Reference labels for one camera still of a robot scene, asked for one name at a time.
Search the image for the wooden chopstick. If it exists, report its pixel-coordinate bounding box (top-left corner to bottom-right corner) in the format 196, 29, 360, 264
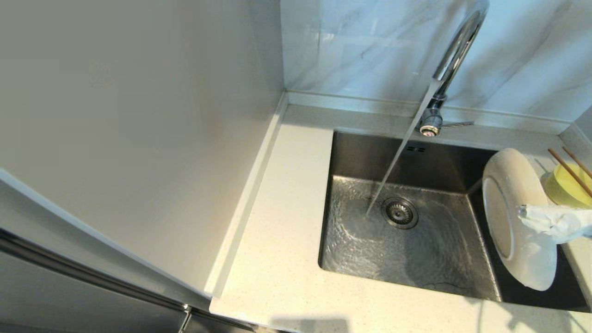
549, 148, 592, 198
562, 146, 592, 179

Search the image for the round metal drain strainer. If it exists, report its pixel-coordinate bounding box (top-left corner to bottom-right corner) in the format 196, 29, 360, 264
381, 197, 420, 230

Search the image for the running water stream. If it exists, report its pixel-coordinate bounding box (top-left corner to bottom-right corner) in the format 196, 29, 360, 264
364, 79, 444, 219

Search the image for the chrome gooseneck faucet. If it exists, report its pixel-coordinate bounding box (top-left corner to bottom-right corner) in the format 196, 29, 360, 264
419, 0, 491, 138

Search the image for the tall white cabinet side panel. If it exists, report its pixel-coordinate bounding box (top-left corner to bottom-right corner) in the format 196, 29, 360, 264
0, 0, 288, 299

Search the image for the yellow bowl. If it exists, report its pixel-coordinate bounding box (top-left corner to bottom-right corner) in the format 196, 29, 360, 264
544, 163, 592, 208

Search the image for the beige round plate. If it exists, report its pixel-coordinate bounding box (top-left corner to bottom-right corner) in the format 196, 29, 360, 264
482, 148, 558, 292

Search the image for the large stainless steel appliance door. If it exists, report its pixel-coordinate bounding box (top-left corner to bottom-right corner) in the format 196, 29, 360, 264
0, 230, 256, 333

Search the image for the stainless steel sink basin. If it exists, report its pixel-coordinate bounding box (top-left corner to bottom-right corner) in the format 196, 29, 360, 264
318, 129, 591, 312

